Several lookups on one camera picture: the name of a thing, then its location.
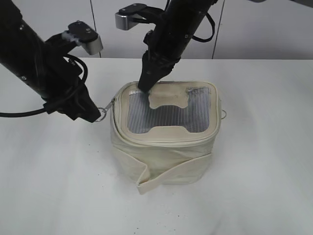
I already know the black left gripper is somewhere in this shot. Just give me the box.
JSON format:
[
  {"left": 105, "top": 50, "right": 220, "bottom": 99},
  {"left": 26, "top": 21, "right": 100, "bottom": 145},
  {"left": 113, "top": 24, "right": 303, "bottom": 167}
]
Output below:
[{"left": 44, "top": 55, "right": 101, "bottom": 122}]

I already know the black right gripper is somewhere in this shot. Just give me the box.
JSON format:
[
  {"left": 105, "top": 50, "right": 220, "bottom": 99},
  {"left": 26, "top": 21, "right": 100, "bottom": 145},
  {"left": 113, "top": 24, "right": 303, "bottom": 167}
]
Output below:
[{"left": 137, "top": 30, "right": 181, "bottom": 93}]

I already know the cream fabric zipper bag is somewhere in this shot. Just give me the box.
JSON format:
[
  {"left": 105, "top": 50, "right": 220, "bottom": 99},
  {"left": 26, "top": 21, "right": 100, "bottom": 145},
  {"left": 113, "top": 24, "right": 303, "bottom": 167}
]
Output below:
[{"left": 110, "top": 81, "right": 222, "bottom": 194}]

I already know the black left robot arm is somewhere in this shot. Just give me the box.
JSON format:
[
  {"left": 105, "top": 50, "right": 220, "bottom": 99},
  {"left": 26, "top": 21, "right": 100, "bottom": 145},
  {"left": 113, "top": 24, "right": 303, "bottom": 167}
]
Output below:
[{"left": 0, "top": 0, "right": 103, "bottom": 123}]

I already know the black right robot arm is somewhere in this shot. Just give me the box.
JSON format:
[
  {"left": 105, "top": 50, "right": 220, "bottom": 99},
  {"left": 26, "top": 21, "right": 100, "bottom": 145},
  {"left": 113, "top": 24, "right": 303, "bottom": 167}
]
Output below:
[{"left": 138, "top": 0, "right": 216, "bottom": 93}]

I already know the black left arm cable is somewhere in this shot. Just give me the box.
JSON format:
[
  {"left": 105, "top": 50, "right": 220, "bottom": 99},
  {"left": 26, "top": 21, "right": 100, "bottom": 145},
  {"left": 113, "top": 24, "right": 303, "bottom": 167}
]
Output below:
[{"left": 0, "top": 54, "right": 89, "bottom": 118}]

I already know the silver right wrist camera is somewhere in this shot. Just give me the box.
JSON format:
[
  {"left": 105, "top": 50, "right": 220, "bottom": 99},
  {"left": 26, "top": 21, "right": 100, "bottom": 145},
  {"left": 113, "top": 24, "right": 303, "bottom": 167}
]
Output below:
[{"left": 115, "top": 3, "right": 152, "bottom": 31}]

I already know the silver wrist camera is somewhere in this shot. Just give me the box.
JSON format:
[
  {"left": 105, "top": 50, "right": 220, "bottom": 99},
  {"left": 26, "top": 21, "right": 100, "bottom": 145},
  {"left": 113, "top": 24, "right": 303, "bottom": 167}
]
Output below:
[
  {"left": 115, "top": 3, "right": 152, "bottom": 31},
  {"left": 61, "top": 21, "right": 103, "bottom": 55}
]

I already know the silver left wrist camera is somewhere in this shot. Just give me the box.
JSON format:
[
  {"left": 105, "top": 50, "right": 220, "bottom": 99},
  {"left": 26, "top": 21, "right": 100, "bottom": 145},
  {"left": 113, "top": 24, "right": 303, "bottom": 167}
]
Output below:
[{"left": 61, "top": 21, "right": 103, "bottom": 55}]

